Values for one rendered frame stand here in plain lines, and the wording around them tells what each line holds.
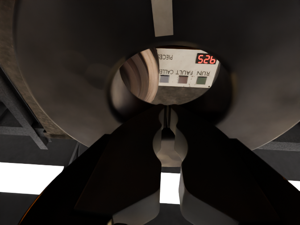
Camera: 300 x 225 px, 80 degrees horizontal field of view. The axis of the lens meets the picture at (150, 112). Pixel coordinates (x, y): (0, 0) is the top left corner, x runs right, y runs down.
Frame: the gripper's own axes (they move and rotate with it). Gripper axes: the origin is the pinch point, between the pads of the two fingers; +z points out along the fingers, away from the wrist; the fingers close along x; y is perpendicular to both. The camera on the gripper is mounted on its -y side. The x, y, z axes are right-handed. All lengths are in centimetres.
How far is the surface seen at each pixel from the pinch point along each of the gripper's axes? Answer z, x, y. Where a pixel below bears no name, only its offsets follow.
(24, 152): 537, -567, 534
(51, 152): 547, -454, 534
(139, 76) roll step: 46.9, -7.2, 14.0
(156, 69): 48, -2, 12
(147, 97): 52, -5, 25
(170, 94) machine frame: 70, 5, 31
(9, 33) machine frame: 62, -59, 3
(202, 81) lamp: 65, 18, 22
